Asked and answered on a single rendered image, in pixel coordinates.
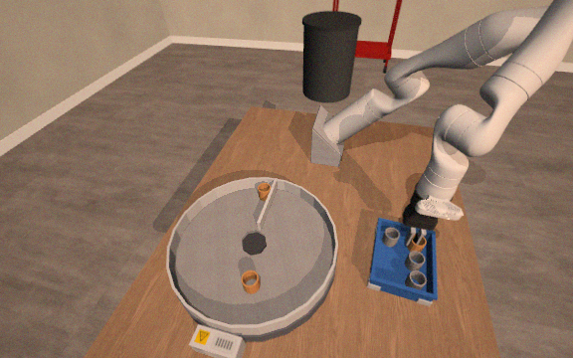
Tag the blue crate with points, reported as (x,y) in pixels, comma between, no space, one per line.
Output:
(391,265)

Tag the grey metal sleeve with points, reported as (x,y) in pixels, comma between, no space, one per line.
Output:
(392,232)
(419,277)
(416,256)

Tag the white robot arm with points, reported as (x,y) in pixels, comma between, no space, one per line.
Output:
(460,131)

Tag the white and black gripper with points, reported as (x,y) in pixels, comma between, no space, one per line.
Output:
(432,201)

